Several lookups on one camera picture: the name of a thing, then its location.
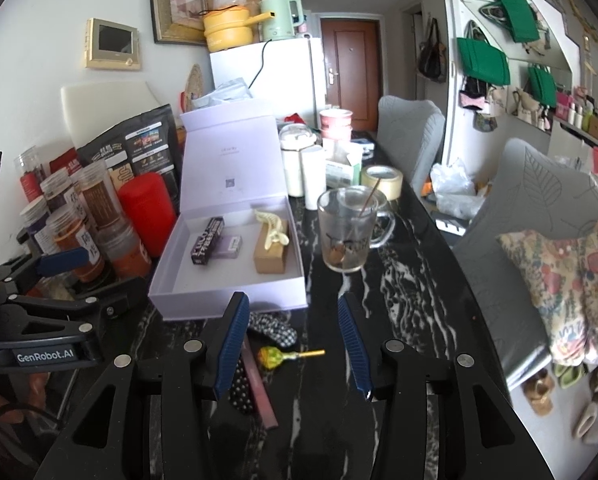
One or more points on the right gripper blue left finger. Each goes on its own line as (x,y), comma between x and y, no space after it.
(228,341)

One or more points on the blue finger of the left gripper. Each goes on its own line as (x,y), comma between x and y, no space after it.
(62,262)

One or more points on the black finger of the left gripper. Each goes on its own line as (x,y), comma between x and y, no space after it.
(121,301)

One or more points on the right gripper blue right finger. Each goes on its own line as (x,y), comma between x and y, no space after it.
(360,363)

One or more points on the black polka dot scrunchie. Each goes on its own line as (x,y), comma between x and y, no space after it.
(240,393)

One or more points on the pink lip gloss tube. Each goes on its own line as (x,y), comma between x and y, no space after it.
(264,406)

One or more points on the person left hand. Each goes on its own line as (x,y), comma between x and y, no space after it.
(14,412)

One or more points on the orange filled plastic jar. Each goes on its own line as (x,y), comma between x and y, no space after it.
(70,232)

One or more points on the yellow wrapped lollipop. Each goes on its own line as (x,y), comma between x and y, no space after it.
(272,357)

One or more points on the black white gingham scrunchie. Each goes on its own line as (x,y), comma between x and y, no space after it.
(273,328)

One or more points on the dark filled plastic jar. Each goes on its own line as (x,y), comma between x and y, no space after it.
(58,190)

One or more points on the brown filled plastic jar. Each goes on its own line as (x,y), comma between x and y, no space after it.
(99,194)

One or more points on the tan cardboard box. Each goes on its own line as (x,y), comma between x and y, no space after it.
(272,260)

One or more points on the black lettered cosmetic box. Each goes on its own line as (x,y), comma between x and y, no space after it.
(207,241)

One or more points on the red filled plastic jar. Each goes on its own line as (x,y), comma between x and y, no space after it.
(31,173)

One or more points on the red cylinder canister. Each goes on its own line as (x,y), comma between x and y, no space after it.
(147,204)

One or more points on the copper spoon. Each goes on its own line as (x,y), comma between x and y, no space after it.
(351,217)

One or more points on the lavender gift box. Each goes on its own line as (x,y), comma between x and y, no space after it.
(232,168)

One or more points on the cream hair claw clip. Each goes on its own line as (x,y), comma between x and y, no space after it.
(276,231)

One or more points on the glass cartoon mug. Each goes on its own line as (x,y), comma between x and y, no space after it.
(384,226)

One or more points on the black coffee bag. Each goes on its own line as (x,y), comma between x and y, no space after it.
(144,144)

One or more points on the white foam board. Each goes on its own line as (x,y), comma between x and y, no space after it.
(92,109)

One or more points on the masking tape roll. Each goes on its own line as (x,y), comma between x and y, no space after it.
(386,179)

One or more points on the white lidded jar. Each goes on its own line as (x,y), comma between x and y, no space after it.
(293,139)

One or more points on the floral cushion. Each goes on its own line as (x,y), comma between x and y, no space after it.
(562,278)

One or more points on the far grey chair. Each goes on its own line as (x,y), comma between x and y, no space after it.
(410,133)

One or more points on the grey chair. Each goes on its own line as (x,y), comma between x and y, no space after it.
(410,133)
(530,192)

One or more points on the pink paper bowls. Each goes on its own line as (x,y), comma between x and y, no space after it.
(336,124)

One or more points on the near grey chair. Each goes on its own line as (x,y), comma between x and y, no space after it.
(530,192)

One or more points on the white refrigerator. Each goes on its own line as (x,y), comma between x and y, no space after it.
(289,75)

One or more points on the yellow electric pot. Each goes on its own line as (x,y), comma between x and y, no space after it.
(231,27)

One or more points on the gold framed picture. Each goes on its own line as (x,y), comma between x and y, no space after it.
(178,21)

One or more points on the brown entrance door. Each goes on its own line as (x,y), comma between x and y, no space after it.
(353,69)

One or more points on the dark hanging handbag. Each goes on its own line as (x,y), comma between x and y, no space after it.
(431,62)

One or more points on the green bag left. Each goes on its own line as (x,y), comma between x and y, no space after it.
(484,62)

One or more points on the green bag lower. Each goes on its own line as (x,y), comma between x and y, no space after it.
(542,85)

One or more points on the mint green kettle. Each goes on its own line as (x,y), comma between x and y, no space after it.
(288,16)

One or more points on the wall intercom panel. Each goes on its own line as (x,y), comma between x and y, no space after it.
(111,46)

